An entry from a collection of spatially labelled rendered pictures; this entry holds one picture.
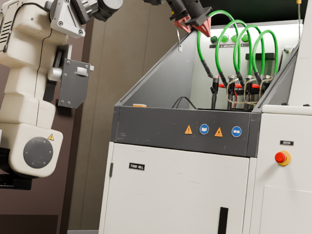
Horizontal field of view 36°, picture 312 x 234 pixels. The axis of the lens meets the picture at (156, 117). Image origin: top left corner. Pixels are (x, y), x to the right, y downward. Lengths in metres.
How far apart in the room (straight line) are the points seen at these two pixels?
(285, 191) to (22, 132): 0.89
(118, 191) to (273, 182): 0.70
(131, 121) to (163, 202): 0.38
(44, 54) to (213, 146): 0.70
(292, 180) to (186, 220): 0.45
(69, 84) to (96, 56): 2.07
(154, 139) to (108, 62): 1.85
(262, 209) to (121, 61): 2.35
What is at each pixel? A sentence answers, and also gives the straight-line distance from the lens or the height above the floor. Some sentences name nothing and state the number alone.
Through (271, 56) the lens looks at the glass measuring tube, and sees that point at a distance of 2.34.
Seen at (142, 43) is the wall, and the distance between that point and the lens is 3.97.
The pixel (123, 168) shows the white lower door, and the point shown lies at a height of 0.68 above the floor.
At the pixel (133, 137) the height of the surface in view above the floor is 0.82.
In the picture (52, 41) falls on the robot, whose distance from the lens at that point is 1.68.
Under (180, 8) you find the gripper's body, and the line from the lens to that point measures 2.00.
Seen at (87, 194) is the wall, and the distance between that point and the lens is 3.72.
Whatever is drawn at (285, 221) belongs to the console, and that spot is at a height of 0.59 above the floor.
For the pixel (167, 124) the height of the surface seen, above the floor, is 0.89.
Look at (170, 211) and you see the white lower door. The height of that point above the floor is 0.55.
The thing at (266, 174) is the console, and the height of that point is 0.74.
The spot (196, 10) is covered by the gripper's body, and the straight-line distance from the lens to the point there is 1.83.
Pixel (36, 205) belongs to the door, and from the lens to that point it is 3.49.
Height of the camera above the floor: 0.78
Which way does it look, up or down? 4 degrees up
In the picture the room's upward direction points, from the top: 7 degrees clockwise
